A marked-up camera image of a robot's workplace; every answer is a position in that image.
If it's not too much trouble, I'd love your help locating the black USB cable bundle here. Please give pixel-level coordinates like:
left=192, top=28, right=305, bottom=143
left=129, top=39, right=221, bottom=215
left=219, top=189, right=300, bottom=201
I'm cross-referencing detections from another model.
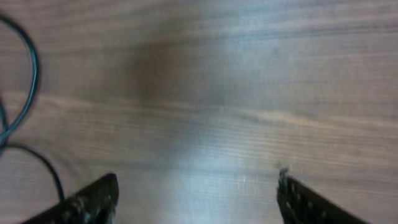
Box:
left=0, top=14, right=65, bottom=203

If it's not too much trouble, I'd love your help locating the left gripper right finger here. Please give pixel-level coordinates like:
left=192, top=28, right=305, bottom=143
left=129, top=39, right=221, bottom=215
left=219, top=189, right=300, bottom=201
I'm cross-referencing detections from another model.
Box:
left=277, top=168, right=366, bottom=224

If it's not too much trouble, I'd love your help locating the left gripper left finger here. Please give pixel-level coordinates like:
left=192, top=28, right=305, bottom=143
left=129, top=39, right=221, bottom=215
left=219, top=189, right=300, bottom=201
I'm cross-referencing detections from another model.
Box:
left=22, top=173, right=119, bottom=224

